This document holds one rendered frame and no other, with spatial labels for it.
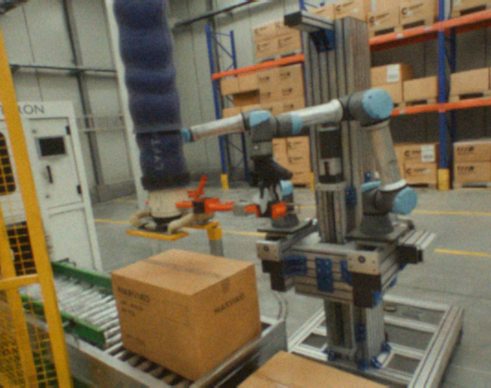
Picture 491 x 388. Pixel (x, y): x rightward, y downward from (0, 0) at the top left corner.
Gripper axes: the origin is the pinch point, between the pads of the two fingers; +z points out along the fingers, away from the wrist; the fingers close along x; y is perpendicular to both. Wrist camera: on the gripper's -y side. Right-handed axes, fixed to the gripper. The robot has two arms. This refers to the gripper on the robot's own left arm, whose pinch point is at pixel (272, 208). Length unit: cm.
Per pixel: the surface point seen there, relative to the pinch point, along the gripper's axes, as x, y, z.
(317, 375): -13, -5, 73
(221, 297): 3, 30, 40
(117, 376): 36, 68, 73
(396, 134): -825, 286, 19
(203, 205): 5.6, 31.8, -0.6
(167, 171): 7, 51, -15
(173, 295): 20, 42, 35
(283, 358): -15, 14, 73
